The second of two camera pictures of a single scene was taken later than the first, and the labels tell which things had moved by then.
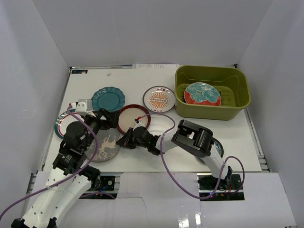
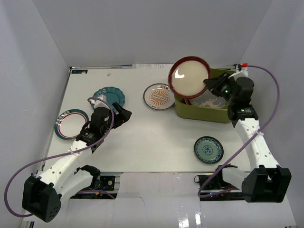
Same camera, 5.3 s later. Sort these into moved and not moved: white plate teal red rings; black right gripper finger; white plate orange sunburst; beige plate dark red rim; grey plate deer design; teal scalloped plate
Moved: black right gripper finger; grey plate deer design; beige plate dark red rim
Not moved: white plate teal red rings; white plate orange sunburst; teal scalloped plate
